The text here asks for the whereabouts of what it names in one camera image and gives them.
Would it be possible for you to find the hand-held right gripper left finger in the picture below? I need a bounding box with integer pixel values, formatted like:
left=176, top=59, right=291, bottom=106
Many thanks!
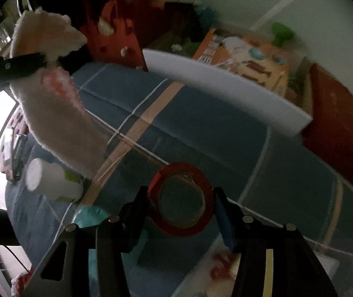
left=20, top=186, right=151, bottom=297

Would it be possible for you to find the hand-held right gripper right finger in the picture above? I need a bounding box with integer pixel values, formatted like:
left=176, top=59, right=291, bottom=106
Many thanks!
left=213, top=186, right=339, bottom=297

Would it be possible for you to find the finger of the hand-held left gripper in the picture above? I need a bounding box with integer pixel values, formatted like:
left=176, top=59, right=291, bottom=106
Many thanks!
left=0, top=45, right=92, bottom=82

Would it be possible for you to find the red tape roll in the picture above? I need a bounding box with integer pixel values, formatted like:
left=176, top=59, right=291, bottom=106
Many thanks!
left=148, top=162, right=215, bottom=237

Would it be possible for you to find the pink fluffy cloth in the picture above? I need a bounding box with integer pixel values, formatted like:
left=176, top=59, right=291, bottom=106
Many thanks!
left=10, top=11, right=109, bottom=180

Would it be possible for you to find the white plastic cup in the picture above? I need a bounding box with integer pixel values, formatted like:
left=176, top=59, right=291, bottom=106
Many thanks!
left=25, top=158, right=84, bottom=203

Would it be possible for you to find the red tote bag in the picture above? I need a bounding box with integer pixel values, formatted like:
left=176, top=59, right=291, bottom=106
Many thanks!
left=81, top=0, right=149, bottom=72

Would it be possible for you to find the red floral cloth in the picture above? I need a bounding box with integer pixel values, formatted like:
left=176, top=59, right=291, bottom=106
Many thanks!
left=11, top=269, right=35, bottom=297

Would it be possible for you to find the white board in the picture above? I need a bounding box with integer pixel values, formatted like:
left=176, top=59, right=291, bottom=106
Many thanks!
left=142, top=48, right=313, bottom=138

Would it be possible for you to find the red cardboard box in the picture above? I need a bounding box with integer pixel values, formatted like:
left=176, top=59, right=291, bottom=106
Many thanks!
left=300, top=63, right=353, bottom=189

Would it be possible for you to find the orange toy box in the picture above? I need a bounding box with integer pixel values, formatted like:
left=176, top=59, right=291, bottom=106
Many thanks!
left=192, top=28, right=293, bottom=95

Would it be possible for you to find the green dumbbell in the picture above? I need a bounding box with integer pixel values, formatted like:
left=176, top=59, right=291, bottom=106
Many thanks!
left=269, top=22, right=296, bottom=48

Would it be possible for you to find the teal pump bottle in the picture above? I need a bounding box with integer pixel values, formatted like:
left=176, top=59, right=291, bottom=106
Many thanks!
left=195, top=0, right=223, bottom=25

